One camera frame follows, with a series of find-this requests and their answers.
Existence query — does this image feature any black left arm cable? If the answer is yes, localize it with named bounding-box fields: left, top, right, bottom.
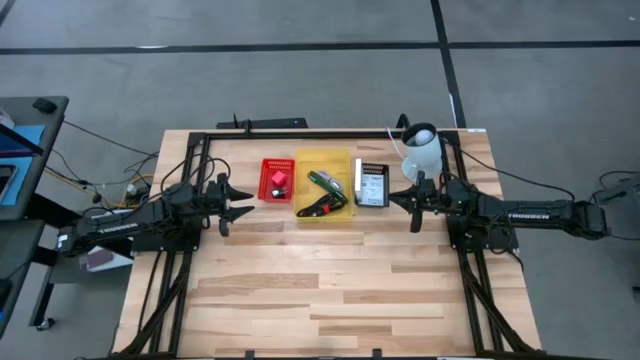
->
left=158, top=154, right=232, bottom=201

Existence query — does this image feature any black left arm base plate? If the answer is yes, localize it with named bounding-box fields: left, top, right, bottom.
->
left=131, top=234, right=202, bottom=253

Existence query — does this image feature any yellow floor cable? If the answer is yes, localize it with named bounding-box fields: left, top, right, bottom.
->
left=119, top=172, right=156, bottom=206

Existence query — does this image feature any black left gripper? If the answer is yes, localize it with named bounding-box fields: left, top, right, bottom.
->
left=203, top=171, right=257, bottom=239

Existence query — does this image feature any black plastic basket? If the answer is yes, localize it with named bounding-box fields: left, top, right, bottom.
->
left=352, top=160, right=391, bottom=209

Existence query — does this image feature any white and maroon box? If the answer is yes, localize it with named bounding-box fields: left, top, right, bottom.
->
left=78, top=244, right=135, bottom=274

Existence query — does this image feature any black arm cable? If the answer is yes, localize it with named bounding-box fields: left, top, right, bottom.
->
left=442, top=139, right=577, bottom=202
left=158, top=154, right=232, bottom=201

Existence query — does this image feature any dark lower desk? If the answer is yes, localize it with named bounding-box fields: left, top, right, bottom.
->
left=0, top=218, right=61, bottom=341

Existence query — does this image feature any red plastic basket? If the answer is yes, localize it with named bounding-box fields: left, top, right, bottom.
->
left=256, top=157, right=296, bottom=205

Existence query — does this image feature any white lamp cord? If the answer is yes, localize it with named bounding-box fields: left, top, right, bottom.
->
left=386, top=126, right=407, bottom=161

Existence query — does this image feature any grey side desk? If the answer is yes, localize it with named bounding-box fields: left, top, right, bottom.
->
left=0, top=95, right=70, bottom=222

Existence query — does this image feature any black aluminium table frame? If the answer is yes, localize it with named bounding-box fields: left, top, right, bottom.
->
left=113, top=128, right=547, bottom=360

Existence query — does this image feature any white desk lamp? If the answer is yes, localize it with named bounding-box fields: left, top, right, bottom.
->
left=401, top=121, right=445, bottom=182

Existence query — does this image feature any black monitor edge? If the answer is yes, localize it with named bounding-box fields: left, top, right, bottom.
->
left=0, top=122, right=45, bottom=157

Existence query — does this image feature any black floor cable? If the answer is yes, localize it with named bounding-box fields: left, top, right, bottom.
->
left=47, top=119, right=161, bottom=201

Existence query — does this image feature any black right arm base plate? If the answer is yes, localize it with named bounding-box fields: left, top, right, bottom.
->
left=447, top=219, right=522, bottom=252

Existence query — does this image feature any yellow plastic bin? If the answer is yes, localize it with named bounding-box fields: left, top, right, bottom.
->
left=293, top=146, right=354, bottom=224

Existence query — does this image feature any blue sheet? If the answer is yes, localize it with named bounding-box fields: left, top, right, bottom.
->
left=0, top=124, right=46, bottom=207

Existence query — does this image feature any black cable with red tie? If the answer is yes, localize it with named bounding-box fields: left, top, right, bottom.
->
left=312, top=196, right=347, bottom=217

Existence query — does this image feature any white cable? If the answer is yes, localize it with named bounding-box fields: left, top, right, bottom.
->
left=318, top=170, right=345, bottom=194

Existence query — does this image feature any black router with antennas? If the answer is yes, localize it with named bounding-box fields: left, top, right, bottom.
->
left=215, top=113, right=310, bottom=131

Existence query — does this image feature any black floor stand with cable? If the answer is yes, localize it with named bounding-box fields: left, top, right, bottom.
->
left=588, top=169, right=640, bottom=242

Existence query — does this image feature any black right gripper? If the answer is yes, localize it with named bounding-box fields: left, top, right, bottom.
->
left=388, top=169, right=447, bottom=235

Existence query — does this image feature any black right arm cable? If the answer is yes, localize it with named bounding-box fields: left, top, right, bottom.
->
left=442, top=139, right=577, bottom=202

